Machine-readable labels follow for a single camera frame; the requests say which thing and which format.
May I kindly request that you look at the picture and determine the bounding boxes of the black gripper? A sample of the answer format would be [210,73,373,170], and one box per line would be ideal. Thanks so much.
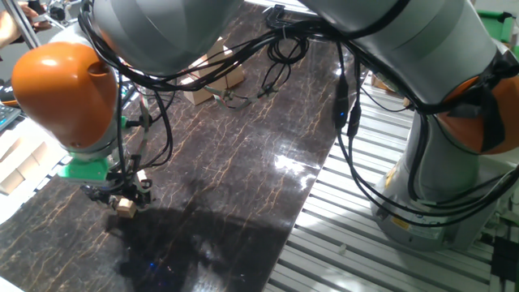
[83,172,153,210]

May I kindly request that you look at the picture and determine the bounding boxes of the stacked large wooden blocks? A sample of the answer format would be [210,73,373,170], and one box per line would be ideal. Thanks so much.
[182,36,247,106]

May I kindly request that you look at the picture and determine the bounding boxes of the person's bare hand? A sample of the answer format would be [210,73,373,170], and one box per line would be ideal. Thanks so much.
[15,2,54,33]

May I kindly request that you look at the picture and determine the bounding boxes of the large wooden block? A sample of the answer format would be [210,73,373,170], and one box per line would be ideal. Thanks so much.
[0,168,25,196]
[15,153,41,179]
[0,133,25,163]
[30,140,51,165]

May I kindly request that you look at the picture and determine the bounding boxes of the dark marble pattern mat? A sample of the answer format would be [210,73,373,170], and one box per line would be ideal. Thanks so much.
[0,0,366,292]

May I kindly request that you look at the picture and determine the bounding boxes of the black computer keyboard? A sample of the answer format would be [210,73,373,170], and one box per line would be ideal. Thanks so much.
[0,104,22,133]

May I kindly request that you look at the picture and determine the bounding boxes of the orange black teach pendant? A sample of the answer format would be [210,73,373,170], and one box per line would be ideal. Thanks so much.
[0,76,19,107]

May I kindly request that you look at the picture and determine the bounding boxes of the silver metal pole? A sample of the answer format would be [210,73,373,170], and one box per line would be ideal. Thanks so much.
[2,0,41,49]

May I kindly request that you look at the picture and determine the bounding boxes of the open cardboard box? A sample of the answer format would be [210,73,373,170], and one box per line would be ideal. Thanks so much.
[371,75,401,94]

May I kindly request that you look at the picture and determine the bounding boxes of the green mini billiard table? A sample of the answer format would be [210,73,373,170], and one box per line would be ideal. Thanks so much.
[476,10,519,45]

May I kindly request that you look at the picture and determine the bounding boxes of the green gripper mount plate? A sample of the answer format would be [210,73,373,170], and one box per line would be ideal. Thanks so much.
[57,157,111,183]

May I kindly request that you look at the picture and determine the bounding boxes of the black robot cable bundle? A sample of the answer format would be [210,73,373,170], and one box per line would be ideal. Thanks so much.
[79,3,519,228]

